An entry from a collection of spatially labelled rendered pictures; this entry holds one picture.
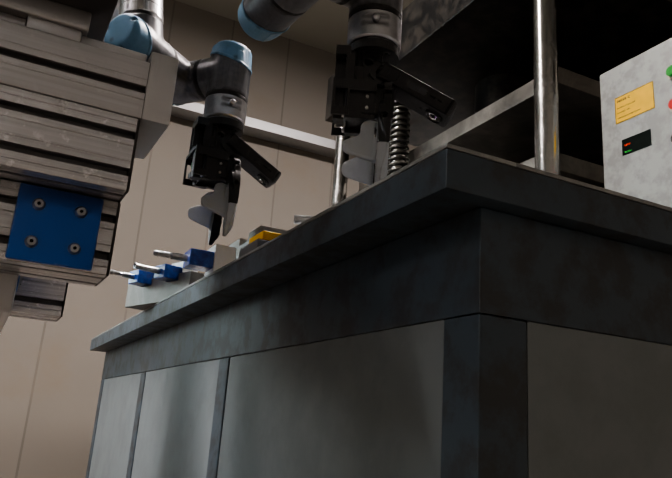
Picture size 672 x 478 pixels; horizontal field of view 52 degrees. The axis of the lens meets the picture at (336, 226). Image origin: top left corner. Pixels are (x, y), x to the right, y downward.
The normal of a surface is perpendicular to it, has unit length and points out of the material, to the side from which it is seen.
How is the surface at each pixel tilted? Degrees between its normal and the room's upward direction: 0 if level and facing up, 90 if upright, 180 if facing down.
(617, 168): 90
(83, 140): 90
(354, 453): 90
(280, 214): 90
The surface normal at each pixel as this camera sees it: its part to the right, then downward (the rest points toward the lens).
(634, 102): -0.89, -0.18
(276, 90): 0.46, -0.22
